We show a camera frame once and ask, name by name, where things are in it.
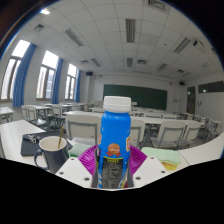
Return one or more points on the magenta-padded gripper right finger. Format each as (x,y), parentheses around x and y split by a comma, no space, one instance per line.
(150,170)

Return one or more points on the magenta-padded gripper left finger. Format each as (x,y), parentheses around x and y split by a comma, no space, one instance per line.
(75,171)

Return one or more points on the blue drink bottle white cap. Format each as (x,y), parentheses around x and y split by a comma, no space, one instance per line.
(114,143)

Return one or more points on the dark blue mug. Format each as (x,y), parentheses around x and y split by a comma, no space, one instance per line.
(55,158)

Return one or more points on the wooden stir stick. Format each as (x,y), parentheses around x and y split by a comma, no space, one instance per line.
(60,136)

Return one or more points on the group of white chairs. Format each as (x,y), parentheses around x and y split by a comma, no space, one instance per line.
(83,128)

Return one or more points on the metal key bunch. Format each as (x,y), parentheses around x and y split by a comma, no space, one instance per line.
(32,138)

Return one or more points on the group of white desks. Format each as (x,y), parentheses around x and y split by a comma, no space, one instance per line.
(83,114)

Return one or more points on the dark green chalkboard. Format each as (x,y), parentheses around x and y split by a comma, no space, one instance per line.
(143,96)

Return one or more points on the dark classroom door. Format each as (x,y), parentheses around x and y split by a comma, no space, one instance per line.
(191,100)

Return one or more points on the bright classroom window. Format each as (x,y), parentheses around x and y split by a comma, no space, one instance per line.
(70,81)
(46,78)
(8,78)

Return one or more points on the group of ceiling lights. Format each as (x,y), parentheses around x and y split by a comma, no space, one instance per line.
(130,30)

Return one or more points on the black wall speaker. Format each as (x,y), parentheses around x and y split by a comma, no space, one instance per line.
(182,83)
(89,73)

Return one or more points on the dark wall window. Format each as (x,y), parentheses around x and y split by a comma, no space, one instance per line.
(211,86)

